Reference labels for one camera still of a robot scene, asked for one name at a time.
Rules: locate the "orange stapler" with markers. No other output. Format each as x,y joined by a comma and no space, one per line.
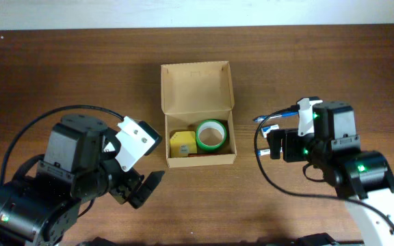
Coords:
202,155

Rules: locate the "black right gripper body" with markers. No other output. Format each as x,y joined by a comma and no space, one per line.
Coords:
291,146

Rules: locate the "green tape roll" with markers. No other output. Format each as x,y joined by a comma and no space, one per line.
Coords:
210,135

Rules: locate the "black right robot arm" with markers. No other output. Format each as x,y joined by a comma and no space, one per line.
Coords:
326,139

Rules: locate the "brown cardboard box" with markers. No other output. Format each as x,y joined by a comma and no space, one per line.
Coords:
192,93

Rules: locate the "blue ballpoint pen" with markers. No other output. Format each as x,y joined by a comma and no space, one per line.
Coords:
275,115

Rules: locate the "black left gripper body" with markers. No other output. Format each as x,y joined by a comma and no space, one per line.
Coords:
128,188

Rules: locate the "white blue staples box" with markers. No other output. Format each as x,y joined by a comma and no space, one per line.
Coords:
265,130

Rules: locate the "yellow spiral notepad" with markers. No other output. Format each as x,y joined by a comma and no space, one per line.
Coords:
183,143

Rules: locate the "blue white board marker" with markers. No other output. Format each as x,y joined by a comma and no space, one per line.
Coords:
263,152

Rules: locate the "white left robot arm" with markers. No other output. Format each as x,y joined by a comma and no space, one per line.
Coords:
85,159

